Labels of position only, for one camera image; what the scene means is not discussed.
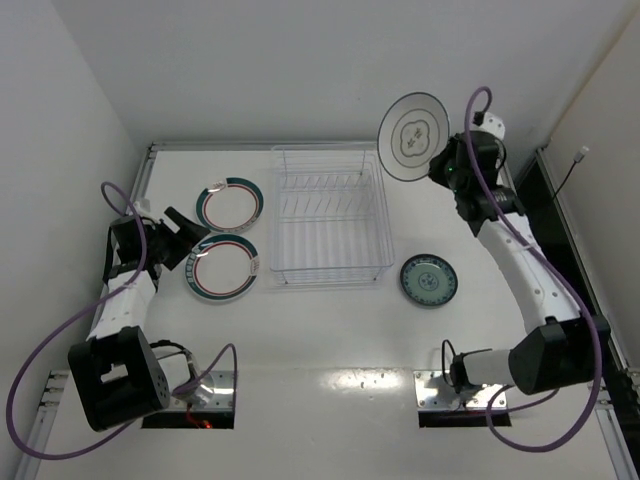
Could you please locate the black wall cable white plug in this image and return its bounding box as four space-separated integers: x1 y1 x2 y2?
531 146 590 220

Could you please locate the green red rimmed plate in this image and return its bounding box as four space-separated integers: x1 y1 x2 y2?
184 234 260 303
195 177 265 234

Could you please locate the white wire dish rack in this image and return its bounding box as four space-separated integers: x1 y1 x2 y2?
270 142 395 288

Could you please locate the blue patterned green plate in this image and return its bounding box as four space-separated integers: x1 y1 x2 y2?
399 254 459 308

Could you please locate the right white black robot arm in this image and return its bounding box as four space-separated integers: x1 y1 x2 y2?
428 131 610 395

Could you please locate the white plate with dark rim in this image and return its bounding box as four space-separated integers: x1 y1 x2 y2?
377 92 450 182

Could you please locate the metal base plate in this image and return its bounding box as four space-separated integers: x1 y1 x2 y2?
413 370 502 413
173 370 235 413

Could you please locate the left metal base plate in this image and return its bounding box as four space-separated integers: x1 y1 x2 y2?
173 370 235 413

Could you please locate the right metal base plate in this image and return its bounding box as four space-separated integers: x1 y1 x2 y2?
413 370 502 413

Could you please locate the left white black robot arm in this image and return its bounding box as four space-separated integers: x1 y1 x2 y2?
68 207 209 432

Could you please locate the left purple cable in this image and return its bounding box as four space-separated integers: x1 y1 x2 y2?
5 181 237 460

